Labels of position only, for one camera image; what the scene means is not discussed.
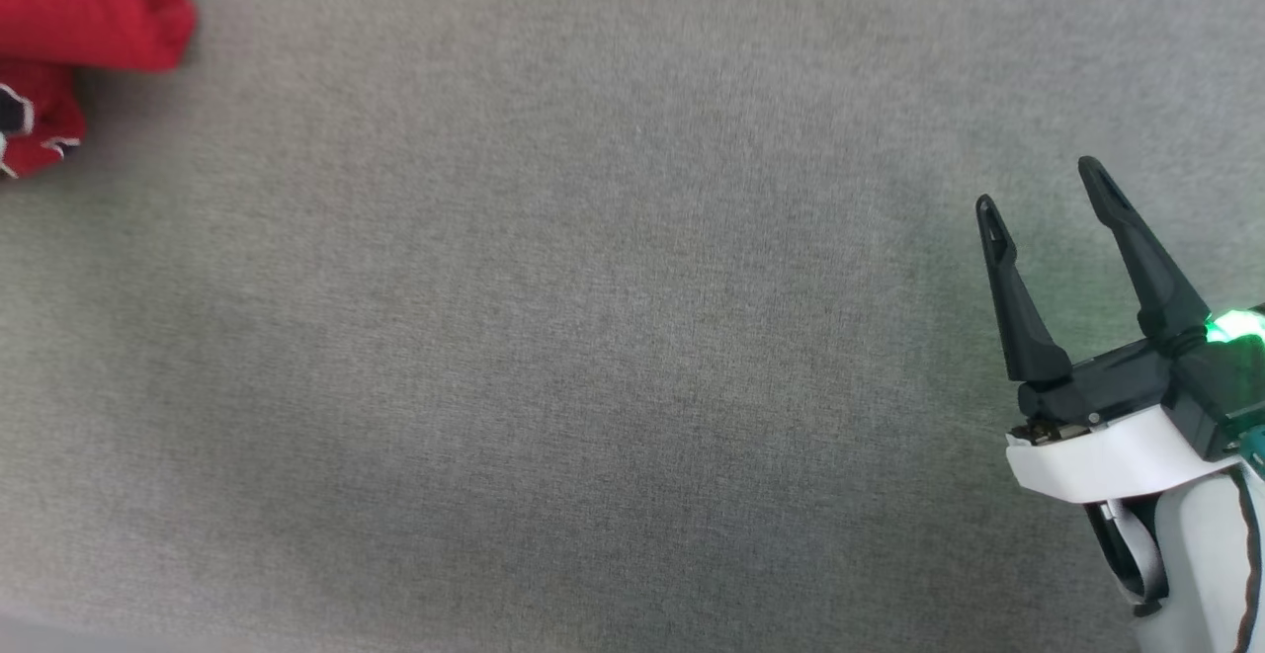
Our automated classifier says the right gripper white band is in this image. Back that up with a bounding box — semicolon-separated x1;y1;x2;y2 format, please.
975;155;1265;507

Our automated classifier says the red white-trimmed t-shirt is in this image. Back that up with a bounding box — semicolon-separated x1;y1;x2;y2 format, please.
0;0;199;181

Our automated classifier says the grey fabric sofa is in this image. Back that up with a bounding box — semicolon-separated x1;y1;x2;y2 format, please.
0;0;1265;653

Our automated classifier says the flat grey ribbon cable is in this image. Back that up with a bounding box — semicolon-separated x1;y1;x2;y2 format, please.
1082;498;1173;620

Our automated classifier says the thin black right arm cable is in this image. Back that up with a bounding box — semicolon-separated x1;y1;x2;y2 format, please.
1232;470;1265;653

